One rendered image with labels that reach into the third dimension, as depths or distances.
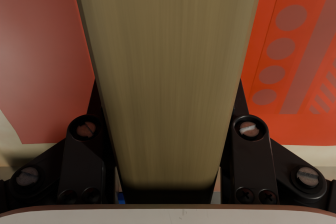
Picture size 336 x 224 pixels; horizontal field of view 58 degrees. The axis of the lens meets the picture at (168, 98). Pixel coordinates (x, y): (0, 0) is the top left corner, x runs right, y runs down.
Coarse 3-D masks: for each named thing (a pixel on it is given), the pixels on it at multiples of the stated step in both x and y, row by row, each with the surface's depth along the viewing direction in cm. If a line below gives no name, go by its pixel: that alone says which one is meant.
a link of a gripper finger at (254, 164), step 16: (240, 128) 10; (256, 128) 10; (240, 144) 9; (256, 144) 9; (240, 160) 9; (256, 160) 9; (272, 160) 9; (224, 176) 11; (240, 176) 8; (256, 176) 8; (272, 176) 8; (224, 192) 10; (240, 192) 8; (256, 192) 8; (272, 192) 8
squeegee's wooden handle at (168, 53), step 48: (96, 0) 4; (144, 0) 4; (192, 0) 4; (240, 0) 4; (96, 48) 5; (144, 48) 5; (192, 48) 5; (240, 48) 5; (144, 96) 6; (192, 96) 6; (144, 144) 7; (192, 144) 7; (144, 192) 9; (192, 192) 9
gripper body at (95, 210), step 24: (0, 216) 7; (24, 216) 7; (48, 216) 7; (72, 216) 7; (96, 216) 7; (120, 216) 7; (144, 216) 7; (168, 216) 7; (192, 216) 7; (216, 216) 7; (240, 216) 7; (264, 216) 7; (288, 216) 7; (312, 216) 7
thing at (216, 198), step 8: (0, 168) 39; (8, 168) 39; (16, 168) 39; (320, 168) 39; (328, 168) 39; (0, 176) 38; (8, 176) 38; (328, 176) 38; (216, 184) 37; (120, 192) 37; (216, 192) 37; (216, 200) 38
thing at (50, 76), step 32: (0, 0) 22; (32, 0) 22; (64, 0) 22; (0, 32) 24; (32, 32) 24; (64, 32) 24; (256, 32) 24; (0, 64) 26; (32, 64) 26; (64, 64) 26; (256, 64) 26; (0, 96) 29; (32, 96) 29; (64, 96) 29; (32, 128) 33; (64, 128) 33; (288, 128) 33; (320, 128) 33
